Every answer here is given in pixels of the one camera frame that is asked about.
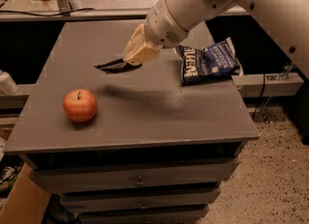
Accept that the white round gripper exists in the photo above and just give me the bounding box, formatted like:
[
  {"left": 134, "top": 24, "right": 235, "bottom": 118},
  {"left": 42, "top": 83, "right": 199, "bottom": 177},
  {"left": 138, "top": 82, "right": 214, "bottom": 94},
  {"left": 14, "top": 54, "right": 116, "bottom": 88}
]
[{"left": 123, "top": 0, "right": 188, "bottom": 66}]

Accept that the red apple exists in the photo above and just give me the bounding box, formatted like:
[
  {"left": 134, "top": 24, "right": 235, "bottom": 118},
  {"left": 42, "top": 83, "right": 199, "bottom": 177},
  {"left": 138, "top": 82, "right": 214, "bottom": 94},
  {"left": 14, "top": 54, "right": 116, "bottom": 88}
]
[{"left": 63, "top": 89, "right": 98, "bottom": 123}]

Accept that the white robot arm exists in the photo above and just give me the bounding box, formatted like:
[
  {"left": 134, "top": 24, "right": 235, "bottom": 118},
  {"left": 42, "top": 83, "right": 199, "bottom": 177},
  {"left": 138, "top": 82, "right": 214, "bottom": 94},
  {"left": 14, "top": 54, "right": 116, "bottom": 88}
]
[{"left": 124, "top": 0, "right": 309, "bottom": 77}]

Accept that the blue chip bag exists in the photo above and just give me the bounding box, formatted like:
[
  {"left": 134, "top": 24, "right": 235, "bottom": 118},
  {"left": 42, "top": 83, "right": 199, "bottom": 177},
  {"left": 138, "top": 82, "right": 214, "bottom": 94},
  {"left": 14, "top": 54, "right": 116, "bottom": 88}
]
[{"left": 175, "top": 38, "right": 243, "bottom": 86}]

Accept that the grey drawer cabinet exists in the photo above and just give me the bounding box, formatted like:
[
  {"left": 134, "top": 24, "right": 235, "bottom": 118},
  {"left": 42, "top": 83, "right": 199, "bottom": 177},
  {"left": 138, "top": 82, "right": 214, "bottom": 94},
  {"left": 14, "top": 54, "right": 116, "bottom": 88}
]
[{"left": 3, "top": 19, "right": 261, "bottom": 224}]

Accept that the grey cylinder at left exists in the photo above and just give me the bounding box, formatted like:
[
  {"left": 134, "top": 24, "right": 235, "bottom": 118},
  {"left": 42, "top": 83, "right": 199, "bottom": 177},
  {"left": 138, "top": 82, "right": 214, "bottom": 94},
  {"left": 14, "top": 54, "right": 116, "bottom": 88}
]
[{"left": 0, "top": 70, "right": 18, "bottom": 95}]

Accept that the top grey drawer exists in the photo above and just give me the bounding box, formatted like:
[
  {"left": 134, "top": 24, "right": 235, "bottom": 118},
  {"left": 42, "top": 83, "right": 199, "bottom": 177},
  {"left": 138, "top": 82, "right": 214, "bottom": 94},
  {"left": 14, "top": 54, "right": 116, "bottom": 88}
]
[{"left": 30, "top": 157, "right": 239, "bottom": 194}]

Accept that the grey drawer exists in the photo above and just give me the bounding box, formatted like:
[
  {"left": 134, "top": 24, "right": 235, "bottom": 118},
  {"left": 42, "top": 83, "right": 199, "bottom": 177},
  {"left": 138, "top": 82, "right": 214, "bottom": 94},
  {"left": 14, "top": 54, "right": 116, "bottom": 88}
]
[
  {"left": 30, "top": 157, "right": 239, "bottom": 194},
  {"left": 80, "top": 205, "right": 209, "bottom": 224},
  {"left": 61, "top": 187, "right": 220, "bottom": 212}
]

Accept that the middle grey drawer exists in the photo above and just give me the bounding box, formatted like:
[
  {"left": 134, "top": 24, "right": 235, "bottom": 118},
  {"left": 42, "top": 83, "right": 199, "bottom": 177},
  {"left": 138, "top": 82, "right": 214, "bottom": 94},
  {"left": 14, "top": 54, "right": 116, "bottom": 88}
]
[{"left": 61, "top": 187, "right": 220, "bottom": 212}]

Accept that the bottom grey drawer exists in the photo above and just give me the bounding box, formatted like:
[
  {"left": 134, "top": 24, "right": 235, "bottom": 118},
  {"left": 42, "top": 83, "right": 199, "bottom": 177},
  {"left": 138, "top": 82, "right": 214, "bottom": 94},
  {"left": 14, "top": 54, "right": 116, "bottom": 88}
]
[{"left": 80, "top": 205, "right": 209, "bottom": 224}]

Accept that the colourful package on floor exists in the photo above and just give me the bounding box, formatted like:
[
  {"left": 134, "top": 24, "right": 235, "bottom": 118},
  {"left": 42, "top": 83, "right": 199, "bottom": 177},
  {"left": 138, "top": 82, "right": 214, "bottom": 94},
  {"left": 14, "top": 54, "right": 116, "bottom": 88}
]
[{"left": 0, "top": 156, "right": 24, "bottom": 195}]

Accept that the cardboard box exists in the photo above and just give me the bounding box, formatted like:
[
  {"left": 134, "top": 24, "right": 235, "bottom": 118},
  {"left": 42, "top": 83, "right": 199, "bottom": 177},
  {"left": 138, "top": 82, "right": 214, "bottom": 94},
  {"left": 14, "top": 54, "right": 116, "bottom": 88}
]
[{"left": 0, "top": 164, "right": 50, "bottom": 224}]

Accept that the grey metal rail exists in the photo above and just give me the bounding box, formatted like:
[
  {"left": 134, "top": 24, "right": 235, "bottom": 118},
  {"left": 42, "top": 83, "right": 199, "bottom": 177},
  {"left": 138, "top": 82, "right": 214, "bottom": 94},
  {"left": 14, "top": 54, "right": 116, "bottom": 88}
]
[{"left": 0, "top": 6, "right": 247, "bottom": 22}]

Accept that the black cable on rail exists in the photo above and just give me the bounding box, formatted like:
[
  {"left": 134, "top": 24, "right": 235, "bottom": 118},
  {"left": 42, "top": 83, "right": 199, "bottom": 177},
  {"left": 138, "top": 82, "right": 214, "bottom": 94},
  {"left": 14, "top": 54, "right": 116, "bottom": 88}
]
[{"left": 0, "top": 7, "right": 95, "bottom": 17}]

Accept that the black hanging cable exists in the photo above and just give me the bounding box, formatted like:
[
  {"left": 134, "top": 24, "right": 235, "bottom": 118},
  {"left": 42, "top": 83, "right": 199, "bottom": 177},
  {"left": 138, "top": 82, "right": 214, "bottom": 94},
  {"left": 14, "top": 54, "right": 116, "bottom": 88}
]
[{"left": 251, "top": 72, "right": 267, "bottom": 120}]

